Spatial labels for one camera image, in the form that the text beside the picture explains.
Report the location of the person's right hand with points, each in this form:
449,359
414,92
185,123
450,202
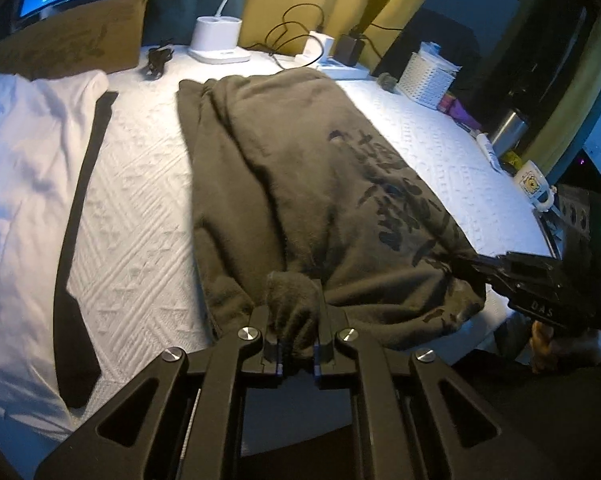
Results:
570,350

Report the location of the white charger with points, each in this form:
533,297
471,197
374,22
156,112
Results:
316,46

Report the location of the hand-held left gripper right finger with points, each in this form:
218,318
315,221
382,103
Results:
319,357

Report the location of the white textured bedspread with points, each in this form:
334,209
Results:
140,185

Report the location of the small black clip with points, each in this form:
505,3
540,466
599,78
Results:
156,60

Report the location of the yellow-green packet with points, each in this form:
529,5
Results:
511,160

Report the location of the white perforated basket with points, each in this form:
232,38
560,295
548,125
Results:
425,82

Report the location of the black speaker box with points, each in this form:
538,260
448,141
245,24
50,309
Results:
583,220

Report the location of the white mug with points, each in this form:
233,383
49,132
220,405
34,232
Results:
530,182

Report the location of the black power adapter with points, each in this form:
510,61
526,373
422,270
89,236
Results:
349,49

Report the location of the white desk lamp base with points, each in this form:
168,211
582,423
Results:
215,40

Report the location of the steel tumbler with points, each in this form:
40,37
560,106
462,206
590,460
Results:
508,130

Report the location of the black necktie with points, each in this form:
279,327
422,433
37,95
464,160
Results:
75,260

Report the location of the white tube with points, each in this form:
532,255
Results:
485,152

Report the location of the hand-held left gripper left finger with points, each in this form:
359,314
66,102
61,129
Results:
275,355

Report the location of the white shirt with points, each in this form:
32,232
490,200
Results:
25,160

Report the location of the olive green sweatshirt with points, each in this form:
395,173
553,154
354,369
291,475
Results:
305,170

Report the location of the white power strip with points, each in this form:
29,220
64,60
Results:
343,72

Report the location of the purple cloth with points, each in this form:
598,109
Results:
458,110

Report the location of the clear plastic bag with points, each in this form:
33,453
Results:
438,55

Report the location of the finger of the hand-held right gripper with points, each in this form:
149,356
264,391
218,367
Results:
473,266

